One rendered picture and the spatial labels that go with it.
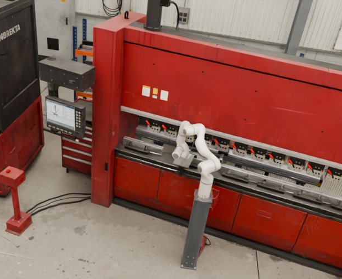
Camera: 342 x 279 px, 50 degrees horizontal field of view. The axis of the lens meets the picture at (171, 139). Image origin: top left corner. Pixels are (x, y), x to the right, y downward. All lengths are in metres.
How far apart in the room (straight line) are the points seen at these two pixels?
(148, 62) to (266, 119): 1.35
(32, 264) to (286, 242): 2.84
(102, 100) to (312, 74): 2.15
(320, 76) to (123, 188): 2.65
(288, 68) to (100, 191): 2.68
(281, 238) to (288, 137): 1.28
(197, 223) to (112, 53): 1.92
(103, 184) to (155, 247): 1.00
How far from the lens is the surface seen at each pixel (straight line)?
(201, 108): 3.95
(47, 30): 8.47
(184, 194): 4.46
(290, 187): 4.30
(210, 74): 3.79
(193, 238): 4.03
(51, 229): 4.71
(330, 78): 3.69
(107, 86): 4.01
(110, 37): 3.81
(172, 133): 4.18
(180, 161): 4.14
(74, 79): 3.71
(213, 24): 8.05
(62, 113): 3.94
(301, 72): 3.67
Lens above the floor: 3.36
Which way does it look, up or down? 32 degrees down
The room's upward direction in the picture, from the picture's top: 8 degrees clockwise
